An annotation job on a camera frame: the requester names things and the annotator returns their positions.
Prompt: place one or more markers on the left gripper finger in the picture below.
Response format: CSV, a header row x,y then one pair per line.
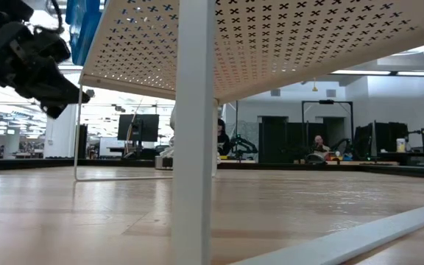
x,y
54,109
57,90

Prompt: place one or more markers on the blue plastic basket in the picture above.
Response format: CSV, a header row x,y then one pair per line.
x,y
83,25

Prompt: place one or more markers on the black background robot arm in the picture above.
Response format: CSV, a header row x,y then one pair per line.
x,y
243,145

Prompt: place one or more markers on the black desk stand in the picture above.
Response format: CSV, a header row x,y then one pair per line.
x,y
423,143

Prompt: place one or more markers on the white round column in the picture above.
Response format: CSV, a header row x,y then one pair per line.
x,y
63,136

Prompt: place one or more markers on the black round ceiling device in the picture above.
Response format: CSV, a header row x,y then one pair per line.
x,y
90,93

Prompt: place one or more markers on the black upright box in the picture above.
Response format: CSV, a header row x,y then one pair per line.
x,y
83,140

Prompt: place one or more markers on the black background monitor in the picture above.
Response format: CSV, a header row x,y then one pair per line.
x,y
138,127

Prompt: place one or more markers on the silver lamp with white shade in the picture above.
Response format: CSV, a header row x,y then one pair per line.
x,y
164,162

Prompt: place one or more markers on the white perforated metal shelf riser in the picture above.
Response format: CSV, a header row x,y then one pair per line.
x,y
193,129

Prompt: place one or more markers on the person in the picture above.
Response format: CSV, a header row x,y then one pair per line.
x,y
222,138
318,141

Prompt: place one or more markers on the yellow ceiling pendant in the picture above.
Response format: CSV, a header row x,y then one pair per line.
x,y
314,88

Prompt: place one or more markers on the black monitor bank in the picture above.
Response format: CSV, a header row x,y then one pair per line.
x,y
385,136

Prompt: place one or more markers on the white yellow container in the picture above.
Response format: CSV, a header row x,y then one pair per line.
x,y
401,145

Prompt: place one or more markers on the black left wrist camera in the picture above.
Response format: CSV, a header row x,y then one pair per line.
x,y
52,46

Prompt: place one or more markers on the black gantry frame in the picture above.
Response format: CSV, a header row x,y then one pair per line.
x,y
327,102

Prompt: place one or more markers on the black aluminium table frame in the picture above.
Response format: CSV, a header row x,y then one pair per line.
x,y
381,170

